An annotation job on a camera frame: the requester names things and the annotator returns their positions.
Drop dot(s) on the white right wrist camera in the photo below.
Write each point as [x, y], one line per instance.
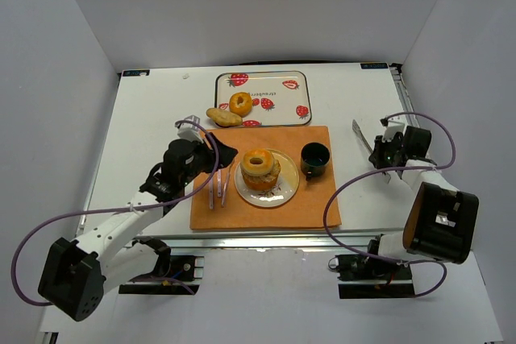
[392, 125]

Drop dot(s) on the light glazed donut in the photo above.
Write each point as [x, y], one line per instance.
[257, 162]

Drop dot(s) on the orange cloth placemat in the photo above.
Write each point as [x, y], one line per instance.
[294, 203]

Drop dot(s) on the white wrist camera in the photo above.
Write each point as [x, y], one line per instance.
[187, 129]
[392, 125]

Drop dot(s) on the large sugared round bread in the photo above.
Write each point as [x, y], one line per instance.
[264, 182]

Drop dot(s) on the orange glazed donut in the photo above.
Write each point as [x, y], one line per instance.
[240, 104]

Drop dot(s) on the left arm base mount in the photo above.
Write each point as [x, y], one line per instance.
[173, 274]

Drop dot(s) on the oval brown bread roll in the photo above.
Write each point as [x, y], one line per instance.
[224, 118]

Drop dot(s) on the dark green mug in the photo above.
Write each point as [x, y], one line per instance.
[314, 160]

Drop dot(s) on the white beige ceramic plate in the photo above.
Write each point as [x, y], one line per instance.
[281, 193]

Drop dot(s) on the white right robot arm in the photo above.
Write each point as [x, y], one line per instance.
[442, 219]

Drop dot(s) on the strawberry pattern tray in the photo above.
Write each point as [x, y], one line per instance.
[279, 98]

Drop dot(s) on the pink handled spoon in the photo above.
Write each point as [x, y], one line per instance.
[219, 184]

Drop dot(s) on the metal serving tongs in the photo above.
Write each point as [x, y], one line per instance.
[359, 134]

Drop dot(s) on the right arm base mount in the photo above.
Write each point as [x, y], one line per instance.
[363, 278]

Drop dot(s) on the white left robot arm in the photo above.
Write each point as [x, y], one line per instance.
[78, 273]

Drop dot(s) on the pink handled knife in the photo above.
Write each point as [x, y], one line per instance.
[211, 197]

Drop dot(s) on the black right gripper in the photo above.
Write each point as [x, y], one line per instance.
[381, 155]

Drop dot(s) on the pink handled fork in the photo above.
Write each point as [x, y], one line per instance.
[226, 184]

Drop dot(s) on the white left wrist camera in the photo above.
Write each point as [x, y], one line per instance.
[187, 129]

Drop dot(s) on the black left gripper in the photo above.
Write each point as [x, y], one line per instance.
[210, 155]

